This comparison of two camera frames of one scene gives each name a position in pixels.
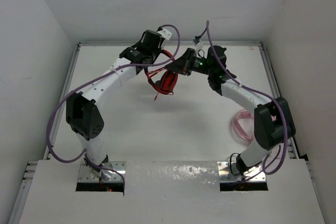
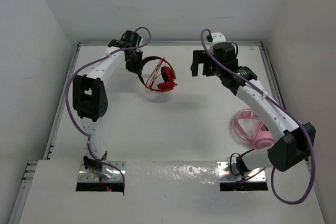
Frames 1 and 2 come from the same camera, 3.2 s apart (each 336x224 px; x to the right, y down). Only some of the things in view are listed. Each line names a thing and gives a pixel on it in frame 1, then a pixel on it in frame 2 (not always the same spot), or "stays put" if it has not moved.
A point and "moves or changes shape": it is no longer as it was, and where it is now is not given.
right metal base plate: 228,172 stays put
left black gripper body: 146,67 to 134,61
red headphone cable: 148,74 moves or changes shape
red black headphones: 167,83 moves or changes shape
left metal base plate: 85,174 stays put
